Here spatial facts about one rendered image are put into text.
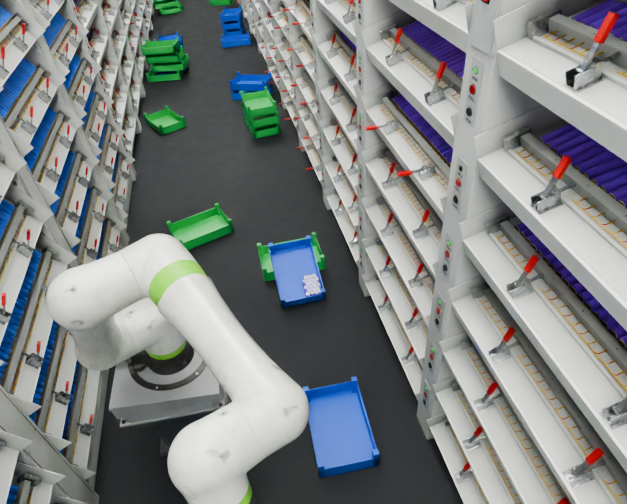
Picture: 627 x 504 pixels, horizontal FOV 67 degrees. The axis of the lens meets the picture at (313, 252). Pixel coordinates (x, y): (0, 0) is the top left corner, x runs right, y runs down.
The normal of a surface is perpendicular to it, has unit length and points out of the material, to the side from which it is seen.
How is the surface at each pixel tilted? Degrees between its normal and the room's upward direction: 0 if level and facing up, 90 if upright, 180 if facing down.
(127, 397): 4
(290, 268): 20
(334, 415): 0
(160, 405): 90
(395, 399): 0
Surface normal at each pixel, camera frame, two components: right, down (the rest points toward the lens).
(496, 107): 0.22, 0.63
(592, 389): -0.36, -0.66
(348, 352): -0.07, -0.75
